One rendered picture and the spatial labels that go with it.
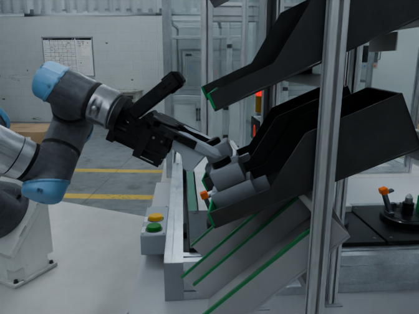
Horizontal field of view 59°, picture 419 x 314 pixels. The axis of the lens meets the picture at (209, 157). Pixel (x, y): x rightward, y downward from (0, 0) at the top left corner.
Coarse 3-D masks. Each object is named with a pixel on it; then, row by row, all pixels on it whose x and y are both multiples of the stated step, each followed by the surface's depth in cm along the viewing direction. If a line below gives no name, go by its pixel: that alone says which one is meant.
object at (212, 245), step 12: (252, 216) 65; (264, 216) 65; (216, 228) 80; (228, 228) 80; (240, 228) 66; (252, 228) 66; (204, 240) 81; (216, 240) 81; (228, 240) 67; (240, 240) 67; (204, 252) 82; (216, 252) 68; (228, 252) 67; (204, 264) 69; (192, 276) 69
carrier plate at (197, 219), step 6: (192, 216) 110; (198, 216) 110; (204, 216) 110; (192, 222) 105; (198, 222) 105; (204, 222) 105; (192, 228) 102; (198, 228) 102; (204, 228) 102; (192, 234) 98; (198, 234) 98; (192, 240) 95
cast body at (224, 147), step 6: (216, 138) 68; (210, 144) 68; (216, 144) 68; (222, 144) 67; (228, 144) 68; (222, 150) 67; (228, 150) 67; (234, 156) 67; (240, 156) 69; (246, 156) 69; (210, 162) 68; (210, 168) 68
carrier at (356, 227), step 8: (352, 216) 110; (344, 224) 99; (352, 224) 104; (360, 224) 104; (352, 232) 99; (360, 232) 99; (368, 232) 99; (352, 240) 95; (360, 240) 95; (368, 240) 95; (376, 240) 95; (384, 240) 95
